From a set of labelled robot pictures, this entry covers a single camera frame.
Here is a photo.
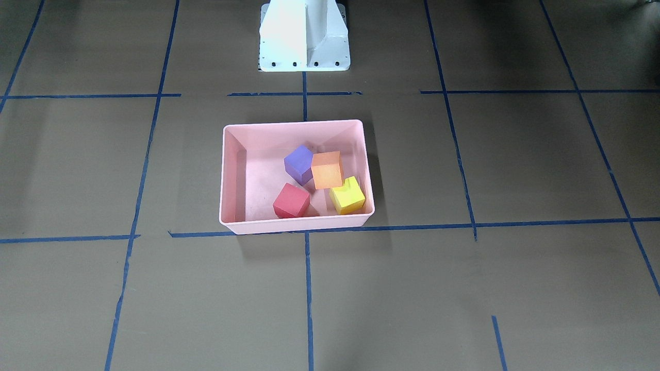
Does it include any red foam block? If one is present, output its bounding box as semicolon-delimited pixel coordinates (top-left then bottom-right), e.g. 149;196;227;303
273;183;310;218

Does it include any yellow foam block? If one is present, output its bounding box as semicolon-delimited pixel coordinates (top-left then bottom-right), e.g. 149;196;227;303
328;176;366;214

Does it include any purple foam block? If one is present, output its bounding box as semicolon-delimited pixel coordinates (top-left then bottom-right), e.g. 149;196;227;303
284;145;314;186

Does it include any orange foam block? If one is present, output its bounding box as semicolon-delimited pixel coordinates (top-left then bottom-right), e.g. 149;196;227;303
311;151;344;190

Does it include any pink plastic bin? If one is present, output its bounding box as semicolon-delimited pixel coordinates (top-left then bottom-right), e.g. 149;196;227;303
219;120;375;234

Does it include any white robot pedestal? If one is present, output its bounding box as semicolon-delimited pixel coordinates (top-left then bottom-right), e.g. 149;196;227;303
258;1;351;72

